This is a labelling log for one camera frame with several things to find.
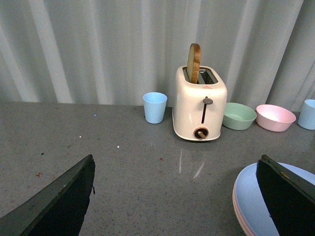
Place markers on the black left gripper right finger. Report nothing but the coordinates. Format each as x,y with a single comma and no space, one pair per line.
290,199

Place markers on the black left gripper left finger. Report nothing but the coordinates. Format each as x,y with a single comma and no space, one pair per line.
58,209

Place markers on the blue plate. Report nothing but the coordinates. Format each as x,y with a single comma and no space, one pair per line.
251,203

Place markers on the pink plate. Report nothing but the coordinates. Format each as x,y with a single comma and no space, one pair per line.
240,219

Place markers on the light blue cup right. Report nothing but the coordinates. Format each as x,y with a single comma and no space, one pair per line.
307,116

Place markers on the light blue cup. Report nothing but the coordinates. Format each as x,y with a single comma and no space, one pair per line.
307,116
154,106

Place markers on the pink bowl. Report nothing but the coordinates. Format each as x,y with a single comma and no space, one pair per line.
274,118

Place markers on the green bowl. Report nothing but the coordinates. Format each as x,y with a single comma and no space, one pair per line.
238,116

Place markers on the cream white toaster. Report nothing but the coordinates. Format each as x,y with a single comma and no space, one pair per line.
199,108

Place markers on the light blue cup left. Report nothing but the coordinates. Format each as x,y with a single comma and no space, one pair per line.
154,106

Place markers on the toasted bread slice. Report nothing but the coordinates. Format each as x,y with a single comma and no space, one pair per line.
193,64

